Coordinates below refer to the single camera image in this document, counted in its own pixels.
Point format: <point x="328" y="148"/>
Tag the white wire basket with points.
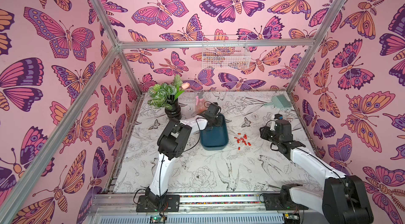
<point x="225" y="54"/>

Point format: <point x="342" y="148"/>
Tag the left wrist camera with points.
<point x="213" y="110"/>

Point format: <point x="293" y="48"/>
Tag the pink spray bottle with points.
<point x="200" y="106"/>

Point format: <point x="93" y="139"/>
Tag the aluminium front rail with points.
<point x="216" y="202"/>

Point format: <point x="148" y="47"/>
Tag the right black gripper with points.
<point x="267" y="132"/>

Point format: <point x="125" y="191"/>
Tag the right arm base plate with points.
<point x="275" y="201"/>

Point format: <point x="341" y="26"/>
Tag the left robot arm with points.
<point x="171" y="145"/>

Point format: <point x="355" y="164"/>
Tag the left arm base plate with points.
<point x="150" y="203"/>

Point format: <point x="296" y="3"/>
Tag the green plant in black vase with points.
<point x="165" y="96"/>

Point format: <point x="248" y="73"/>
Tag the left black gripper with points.
<point x="220" y="120"/>

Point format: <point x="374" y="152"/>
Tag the teal plastic storage box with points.
<point x="215" y="138"/>

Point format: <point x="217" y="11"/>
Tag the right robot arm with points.
<point x="343" y="199"/>

